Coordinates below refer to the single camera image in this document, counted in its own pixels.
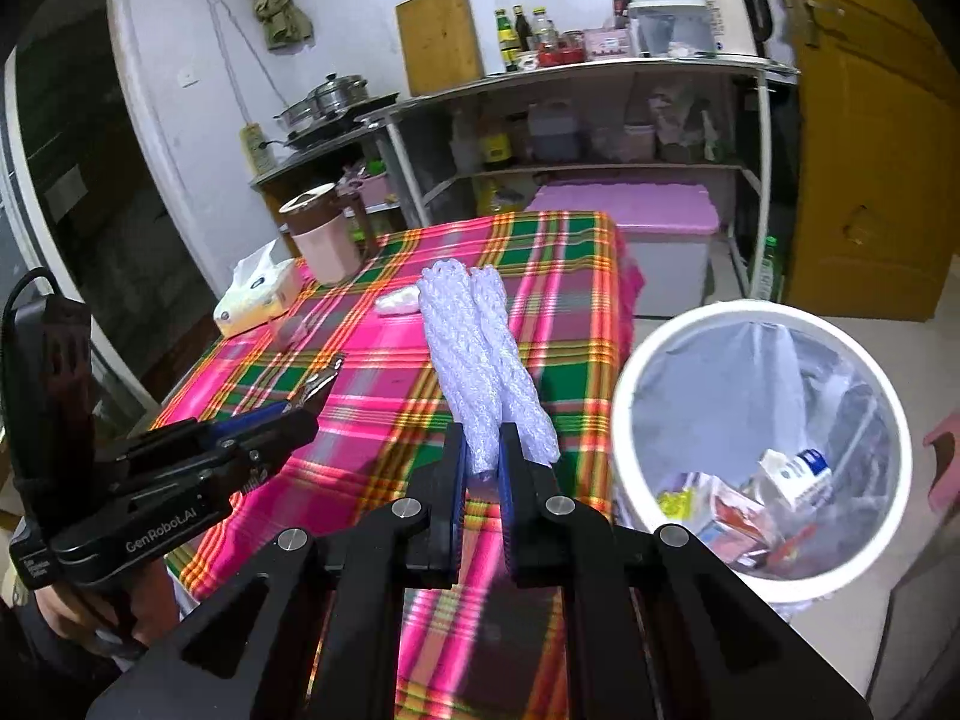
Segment clear plastic bin liner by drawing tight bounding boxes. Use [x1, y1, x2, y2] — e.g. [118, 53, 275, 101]
[615, 321, 895, 620]

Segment person's left forearm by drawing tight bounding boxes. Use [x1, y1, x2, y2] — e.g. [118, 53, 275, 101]
[0, 600, 162, 720]

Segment white plastic container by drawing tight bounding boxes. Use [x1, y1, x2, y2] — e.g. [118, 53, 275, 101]
[626, 0, 715, 59]

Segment pink plastic stool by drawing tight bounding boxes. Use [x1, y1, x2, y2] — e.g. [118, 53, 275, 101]
[925, 411, 960, 515]

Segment white round bin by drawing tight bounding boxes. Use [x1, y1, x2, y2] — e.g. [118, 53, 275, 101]
[610, 300, 914, 605]

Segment white metal shelf rack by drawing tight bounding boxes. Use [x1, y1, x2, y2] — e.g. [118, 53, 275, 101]
[352, 56, 801, 302]

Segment pink brown jug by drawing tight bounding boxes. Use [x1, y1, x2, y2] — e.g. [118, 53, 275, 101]
[278, 181, 366, 285]

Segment yellow tissue pack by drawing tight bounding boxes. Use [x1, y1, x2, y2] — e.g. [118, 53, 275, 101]
[213, 238, 306, 339]

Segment yellow power strip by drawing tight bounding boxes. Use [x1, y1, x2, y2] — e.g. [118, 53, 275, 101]
[239, 123, 276, 174]

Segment black cable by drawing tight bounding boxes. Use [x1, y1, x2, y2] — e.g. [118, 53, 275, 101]
[2, 267, 59, 316]

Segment yellow door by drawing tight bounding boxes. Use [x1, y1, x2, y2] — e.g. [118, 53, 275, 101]
[763, 0, 960, 325]

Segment blue plastic jug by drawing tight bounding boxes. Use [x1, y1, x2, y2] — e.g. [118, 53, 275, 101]
[528, 101, 584, 163]

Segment grey side table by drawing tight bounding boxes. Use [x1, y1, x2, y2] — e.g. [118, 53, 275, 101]
[250, 120, 407, 241]

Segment black induction cooktop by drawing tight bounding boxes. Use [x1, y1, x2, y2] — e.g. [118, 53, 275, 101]
[281, 92, 401, 152]

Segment pink green plaid tablecloth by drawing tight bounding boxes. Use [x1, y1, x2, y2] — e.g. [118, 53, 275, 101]
[150, 210, 647, 720]

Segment dark glass door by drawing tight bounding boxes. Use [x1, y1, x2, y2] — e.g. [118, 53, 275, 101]
[0, 0, 226, 436]

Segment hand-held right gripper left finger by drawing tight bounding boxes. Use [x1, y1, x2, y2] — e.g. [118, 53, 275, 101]
[86, 422, 467, 720]

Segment person's left hand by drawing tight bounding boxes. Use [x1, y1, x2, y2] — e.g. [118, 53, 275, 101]
[34, 561, 183, 655]

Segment white blue carton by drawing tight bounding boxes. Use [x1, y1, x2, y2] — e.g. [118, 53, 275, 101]
[756, 448, 835, 516]

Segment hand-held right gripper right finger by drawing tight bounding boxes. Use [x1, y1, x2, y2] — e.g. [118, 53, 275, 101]
[499, 422, 875, 720]

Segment white electric kettle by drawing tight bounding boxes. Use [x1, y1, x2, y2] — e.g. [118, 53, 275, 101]
[700, 0, 775, 59]

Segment pink lidded storage box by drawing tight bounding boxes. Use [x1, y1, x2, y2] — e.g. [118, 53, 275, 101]
[523, 181, 722, 318]

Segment yellow label oil bottle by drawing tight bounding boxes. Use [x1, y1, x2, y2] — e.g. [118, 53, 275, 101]
[480, 116, 512, 170]

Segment steel pot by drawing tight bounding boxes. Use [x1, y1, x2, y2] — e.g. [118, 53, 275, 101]
[273, 73, 370, 133]

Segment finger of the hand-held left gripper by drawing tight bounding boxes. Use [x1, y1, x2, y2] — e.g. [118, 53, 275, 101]
[214, 409, 321, 496]
[208, 399, 310, 437]

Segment white foam net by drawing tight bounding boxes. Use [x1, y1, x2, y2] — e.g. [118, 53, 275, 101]
[415, 259, 563, 478]

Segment green bottle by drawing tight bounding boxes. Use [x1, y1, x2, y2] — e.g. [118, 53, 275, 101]
[753, 235, 786, 302]

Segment wooden cutting board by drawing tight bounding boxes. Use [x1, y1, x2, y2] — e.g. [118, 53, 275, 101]
[394, 0, 486, 98]

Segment white crumpled plastic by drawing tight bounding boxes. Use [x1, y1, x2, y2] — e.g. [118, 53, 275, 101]
[374, 286, 422, 317]

